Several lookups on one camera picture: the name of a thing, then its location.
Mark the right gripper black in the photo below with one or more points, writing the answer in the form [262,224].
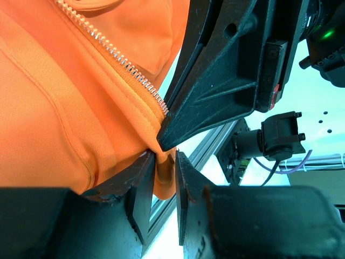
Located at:
[260,66]

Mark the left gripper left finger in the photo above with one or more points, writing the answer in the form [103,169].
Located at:
[110,220]

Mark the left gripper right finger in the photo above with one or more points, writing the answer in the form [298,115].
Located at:
[263,222]

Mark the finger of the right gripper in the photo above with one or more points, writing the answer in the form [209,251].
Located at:
[212,28]

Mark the orange zip jacket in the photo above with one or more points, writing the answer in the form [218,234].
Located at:
[80,84]

